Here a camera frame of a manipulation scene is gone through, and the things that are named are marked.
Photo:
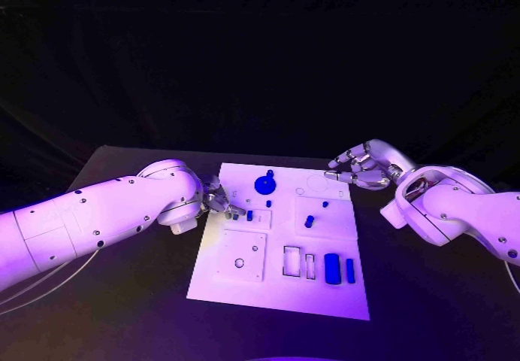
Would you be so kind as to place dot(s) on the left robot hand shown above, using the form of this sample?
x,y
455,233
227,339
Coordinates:
x,y
217,197

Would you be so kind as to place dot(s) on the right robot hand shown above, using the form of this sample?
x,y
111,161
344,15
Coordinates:
x,y
382,158

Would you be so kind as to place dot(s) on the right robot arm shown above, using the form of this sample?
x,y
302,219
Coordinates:
x,y
467,214

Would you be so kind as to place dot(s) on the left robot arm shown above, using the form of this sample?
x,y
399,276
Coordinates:
x,y
80,225

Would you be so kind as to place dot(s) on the white task board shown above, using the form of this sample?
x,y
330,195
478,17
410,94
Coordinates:
x,y
284,296

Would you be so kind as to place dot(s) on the blue block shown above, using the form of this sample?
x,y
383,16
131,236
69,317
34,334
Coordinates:
x,y
249,215

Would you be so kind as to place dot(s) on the blue gear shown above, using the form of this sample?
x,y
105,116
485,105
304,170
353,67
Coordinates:
x,y
265,185

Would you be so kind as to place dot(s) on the blue short cylinder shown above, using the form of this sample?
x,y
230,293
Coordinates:
x,y
308,221

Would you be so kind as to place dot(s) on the thick blue long cylinder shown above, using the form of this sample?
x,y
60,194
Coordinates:
x,y
331,268

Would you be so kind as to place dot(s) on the thin blue long cylinder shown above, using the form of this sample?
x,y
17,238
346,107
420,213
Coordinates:
x,y
350,270

